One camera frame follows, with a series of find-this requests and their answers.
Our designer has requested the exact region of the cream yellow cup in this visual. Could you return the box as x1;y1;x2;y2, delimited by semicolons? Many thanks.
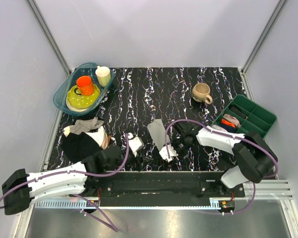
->
95;66;111;87

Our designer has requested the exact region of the beige ceramic mug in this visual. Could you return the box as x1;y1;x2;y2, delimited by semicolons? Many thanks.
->
192;83;213;105

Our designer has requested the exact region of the black garment pile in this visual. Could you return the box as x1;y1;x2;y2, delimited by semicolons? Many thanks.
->
60;132;102;163

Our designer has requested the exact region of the pinkish beige rolled underwear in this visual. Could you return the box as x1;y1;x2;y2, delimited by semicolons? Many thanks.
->
223;114;241;127

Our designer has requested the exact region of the navy blue rolled underwear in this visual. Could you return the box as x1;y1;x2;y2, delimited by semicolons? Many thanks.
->
223;125;238;133

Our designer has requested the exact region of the grey underwear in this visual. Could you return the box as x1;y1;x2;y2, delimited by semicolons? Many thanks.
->
147;119;166;151

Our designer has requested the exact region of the beige tan garment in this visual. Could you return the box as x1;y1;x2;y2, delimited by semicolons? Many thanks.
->
101;133;111;150

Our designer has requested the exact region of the orange cup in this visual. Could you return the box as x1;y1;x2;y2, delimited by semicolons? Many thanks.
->
74;76;94;96

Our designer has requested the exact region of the yellow green dotted plate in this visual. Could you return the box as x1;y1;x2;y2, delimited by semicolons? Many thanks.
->
66;84;100;112

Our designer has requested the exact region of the orange black rolled underwear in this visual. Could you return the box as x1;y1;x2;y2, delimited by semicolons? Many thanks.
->
221;119;236;128

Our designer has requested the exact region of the light grey garment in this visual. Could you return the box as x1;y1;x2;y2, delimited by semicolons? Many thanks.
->
63;117;104;136

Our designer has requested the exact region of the green plastic divided organizer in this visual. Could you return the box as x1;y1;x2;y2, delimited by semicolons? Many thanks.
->
212;95;277;138

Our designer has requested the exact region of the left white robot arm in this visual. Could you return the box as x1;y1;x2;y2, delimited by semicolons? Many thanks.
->
0;146;133;216

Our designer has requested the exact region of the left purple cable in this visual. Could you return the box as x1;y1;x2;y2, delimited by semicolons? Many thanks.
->
0;132;134;233

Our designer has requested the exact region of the teal transparent plastic basin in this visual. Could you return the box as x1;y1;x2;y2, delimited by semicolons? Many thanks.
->
53;62;115;117

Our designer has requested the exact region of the red white rolled underwear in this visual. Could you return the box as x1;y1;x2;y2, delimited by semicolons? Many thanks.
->
212;124;227;132

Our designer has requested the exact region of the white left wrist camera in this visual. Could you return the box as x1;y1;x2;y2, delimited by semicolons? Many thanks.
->
127;133;144;157

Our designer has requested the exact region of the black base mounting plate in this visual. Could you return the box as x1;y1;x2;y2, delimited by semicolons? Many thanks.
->
80;172;245;208

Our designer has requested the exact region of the black white striped rolled underwear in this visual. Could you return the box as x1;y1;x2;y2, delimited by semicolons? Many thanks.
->
229;105;250;119

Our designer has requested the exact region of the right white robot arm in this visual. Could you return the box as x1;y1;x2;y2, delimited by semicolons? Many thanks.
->
169;119;278;197

